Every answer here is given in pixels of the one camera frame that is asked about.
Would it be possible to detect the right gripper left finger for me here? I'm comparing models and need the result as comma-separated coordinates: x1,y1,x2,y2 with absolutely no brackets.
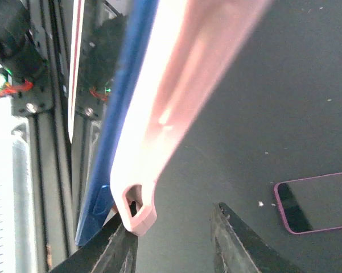
51,214,138,273

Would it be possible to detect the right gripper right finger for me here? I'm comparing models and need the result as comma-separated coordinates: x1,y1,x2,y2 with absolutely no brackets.
211,202,302,273

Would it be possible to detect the purple phone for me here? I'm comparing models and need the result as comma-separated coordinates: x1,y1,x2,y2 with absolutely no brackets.
274,172,342,235

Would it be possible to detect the pink phone case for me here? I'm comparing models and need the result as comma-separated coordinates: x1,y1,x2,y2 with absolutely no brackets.
110,1,270,236

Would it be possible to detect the blue phone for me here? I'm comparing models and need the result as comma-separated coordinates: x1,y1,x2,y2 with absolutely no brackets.
68,1,158,246

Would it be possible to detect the white slotted cable duct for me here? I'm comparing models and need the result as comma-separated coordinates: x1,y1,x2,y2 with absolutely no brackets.
0,98,38,272

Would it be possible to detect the black aluminium rail base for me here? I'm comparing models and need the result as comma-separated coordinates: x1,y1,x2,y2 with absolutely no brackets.
23,1,77,272

